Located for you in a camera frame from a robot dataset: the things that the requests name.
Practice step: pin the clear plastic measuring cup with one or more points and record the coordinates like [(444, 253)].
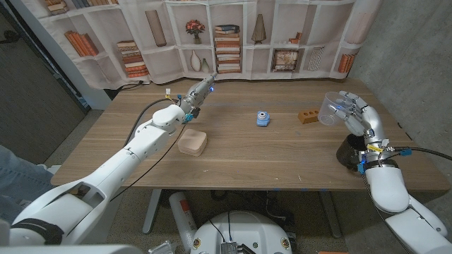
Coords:
[(326, 113)]

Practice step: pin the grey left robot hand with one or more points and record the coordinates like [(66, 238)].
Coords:
[(197, 97)]

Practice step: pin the white table leg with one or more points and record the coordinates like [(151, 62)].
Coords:
[(152, 211)]

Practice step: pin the blue toy camera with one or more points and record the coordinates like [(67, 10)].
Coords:
[(262, 120)]

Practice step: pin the person leg in jeans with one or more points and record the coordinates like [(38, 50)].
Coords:
[(17, 176)]

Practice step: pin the white roll with orange label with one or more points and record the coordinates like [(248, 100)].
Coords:
[(183, 218)]

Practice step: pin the black cup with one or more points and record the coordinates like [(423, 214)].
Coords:
[(347, 155)]

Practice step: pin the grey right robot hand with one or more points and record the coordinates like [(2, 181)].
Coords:
[(370, 123)]

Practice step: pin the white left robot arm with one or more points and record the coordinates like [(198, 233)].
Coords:
[(116, 169)]

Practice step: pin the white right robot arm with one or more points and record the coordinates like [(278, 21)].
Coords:
[(386, 187)]

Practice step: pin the dark grey door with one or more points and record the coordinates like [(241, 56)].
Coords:
[(35, 106)]

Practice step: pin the orange brick block with holes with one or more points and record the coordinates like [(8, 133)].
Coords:
[(307, 116)]

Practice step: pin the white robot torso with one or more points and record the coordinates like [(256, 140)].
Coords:
[(243, 229)]

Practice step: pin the grey table leg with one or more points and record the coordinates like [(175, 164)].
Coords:
[(331, 215)]

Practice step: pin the printed bookshelf backdrop cloth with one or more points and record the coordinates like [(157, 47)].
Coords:
[(162, 63)]

